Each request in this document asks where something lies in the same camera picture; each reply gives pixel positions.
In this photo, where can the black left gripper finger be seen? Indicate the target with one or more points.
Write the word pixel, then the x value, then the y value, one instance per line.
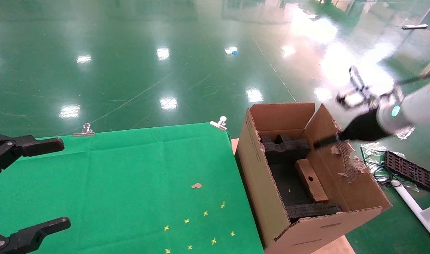
pixel 31 234
pixel 31 145

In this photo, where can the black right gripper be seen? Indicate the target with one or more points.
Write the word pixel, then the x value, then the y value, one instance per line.
pixel 366 128

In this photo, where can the small taped cardboard box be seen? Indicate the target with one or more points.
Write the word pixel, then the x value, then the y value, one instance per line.
pixel 315 192

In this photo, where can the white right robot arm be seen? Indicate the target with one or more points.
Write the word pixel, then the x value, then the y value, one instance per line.
pixel 419 106

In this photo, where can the large open cardboard carton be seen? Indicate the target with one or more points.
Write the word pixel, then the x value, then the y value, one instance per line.
pixel 260 183

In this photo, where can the notched black foam block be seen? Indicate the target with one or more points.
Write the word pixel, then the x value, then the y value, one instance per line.
pixel 285 150

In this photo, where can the clear plastic bag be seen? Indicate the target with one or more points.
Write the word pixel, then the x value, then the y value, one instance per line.
pixel 372 148

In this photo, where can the silver binder clip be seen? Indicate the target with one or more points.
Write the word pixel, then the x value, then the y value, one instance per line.
pixel 218 124
pixel 84 133

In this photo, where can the black foam bottom liner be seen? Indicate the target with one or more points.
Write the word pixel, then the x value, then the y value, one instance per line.
pixel 285 183

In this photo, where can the flat black foam block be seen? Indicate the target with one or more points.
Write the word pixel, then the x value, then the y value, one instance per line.
pixel 310 211

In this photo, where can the crumpled clear plastic piece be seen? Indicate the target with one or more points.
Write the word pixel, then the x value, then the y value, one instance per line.
pixel 405 132

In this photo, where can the black perforated tray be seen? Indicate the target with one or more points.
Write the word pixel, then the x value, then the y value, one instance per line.
pixel 409 171

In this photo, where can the white table leg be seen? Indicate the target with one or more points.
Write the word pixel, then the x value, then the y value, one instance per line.
pixel 412 204

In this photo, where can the green tablecloth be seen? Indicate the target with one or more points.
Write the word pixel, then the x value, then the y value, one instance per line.
pixel 130 183

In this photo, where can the tan paper scrap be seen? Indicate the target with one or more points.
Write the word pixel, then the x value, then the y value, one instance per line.
pixel 196 185

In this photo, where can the white table foot bar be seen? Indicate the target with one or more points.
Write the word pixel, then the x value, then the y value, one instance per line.
pixel 414 26

